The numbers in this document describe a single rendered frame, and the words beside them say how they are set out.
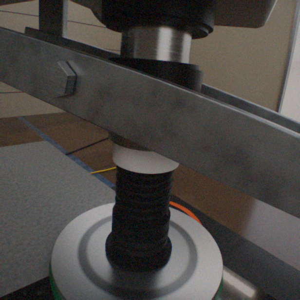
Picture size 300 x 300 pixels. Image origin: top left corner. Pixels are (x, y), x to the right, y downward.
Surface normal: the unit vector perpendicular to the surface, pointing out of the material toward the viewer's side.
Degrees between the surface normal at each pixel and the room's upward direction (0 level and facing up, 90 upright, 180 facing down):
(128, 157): 90
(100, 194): 0
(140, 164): 90
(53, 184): 0
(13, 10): 90
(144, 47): 90
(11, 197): 0
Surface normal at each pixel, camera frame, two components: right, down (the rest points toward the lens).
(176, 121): -0.36, 0.29
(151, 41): -0.07, 0.33
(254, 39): -0.73, 0.18
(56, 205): 0.08, -0.94
